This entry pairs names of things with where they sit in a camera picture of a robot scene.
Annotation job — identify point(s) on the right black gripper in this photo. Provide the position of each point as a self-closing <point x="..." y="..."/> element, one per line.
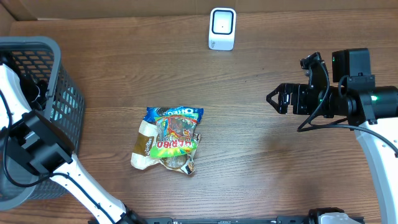
<point x="300" y="107"/>

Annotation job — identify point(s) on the beige brown cookie bag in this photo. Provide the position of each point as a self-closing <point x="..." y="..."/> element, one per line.
<point x="141" y="159"/>

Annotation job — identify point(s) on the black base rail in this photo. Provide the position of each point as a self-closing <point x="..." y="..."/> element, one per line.
<point x="315" y="216"/>

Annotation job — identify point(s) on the Haribo gummy worms bag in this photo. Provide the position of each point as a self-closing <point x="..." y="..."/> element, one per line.
<point x="175" y="134"/>

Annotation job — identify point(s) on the white barcode scanner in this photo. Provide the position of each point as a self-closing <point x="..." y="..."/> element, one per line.
<point x="222" y="29"/>

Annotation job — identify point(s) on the cardboard back wall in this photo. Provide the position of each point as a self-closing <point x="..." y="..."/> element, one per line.
<point x="28" y="10"/>

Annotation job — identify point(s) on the grey plastic basket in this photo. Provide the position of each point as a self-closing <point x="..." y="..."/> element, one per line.
<point x="49" y="89"/>

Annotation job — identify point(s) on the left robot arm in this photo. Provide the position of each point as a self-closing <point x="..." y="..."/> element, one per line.
<point x="44" y="150"/>

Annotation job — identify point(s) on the blue Oreo cookie pack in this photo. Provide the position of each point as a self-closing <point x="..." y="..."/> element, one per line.
<point x="186" y="111"/>

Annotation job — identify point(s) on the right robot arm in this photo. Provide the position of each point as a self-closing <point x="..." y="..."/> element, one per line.
<point x="350" y="99"/>

